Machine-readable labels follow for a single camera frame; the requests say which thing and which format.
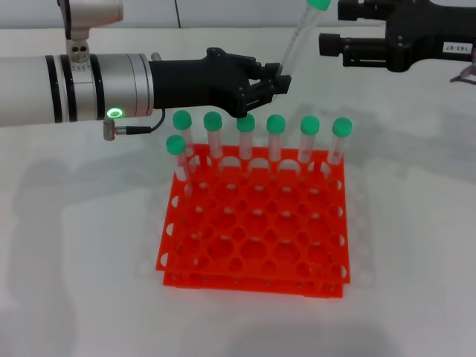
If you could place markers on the green capped test tube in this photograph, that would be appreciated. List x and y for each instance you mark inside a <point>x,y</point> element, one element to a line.
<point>182,119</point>
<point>175,145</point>
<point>342,126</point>
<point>310,125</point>
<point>212,121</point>
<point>276,123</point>
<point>299,37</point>
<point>245,124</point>

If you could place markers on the orange test tube rack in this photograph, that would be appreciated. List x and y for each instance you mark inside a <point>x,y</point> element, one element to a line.
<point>275,219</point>

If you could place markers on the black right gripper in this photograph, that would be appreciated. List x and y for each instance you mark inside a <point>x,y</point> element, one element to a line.
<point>416,33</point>

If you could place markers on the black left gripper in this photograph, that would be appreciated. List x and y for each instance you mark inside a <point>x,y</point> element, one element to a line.
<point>193,83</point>

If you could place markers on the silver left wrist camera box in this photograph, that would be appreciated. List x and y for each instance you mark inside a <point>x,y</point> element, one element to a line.
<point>96,9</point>

